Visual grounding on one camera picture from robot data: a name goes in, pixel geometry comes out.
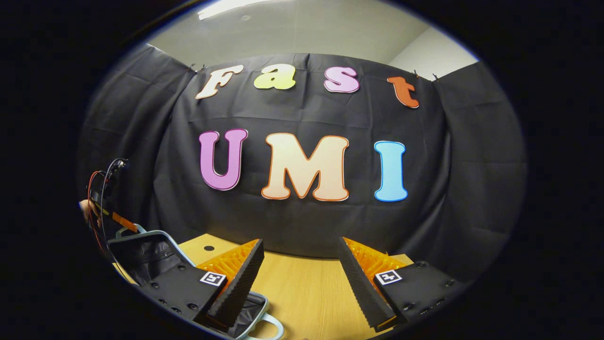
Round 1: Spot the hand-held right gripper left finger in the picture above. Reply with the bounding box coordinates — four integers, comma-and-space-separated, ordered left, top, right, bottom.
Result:
139, 238, 265, 331

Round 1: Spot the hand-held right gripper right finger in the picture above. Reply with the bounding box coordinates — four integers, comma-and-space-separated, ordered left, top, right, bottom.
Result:
337, 237, 465, 331

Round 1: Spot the light blue suitcase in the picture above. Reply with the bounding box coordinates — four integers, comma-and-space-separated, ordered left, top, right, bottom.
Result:
108, 225, 285, 340

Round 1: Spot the black backdrop cloth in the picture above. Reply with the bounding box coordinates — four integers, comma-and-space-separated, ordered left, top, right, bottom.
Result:
77, 43, 527, 284

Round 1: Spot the ceiling light panel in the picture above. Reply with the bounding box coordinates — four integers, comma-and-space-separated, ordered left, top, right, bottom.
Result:
197, 0, 274, 20

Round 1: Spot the red cable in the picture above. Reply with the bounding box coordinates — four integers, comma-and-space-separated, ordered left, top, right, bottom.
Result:
87, 170, 108, 254

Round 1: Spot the black cable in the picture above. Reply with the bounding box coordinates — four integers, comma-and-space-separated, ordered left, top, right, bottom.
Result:
99, 158, 129, 259

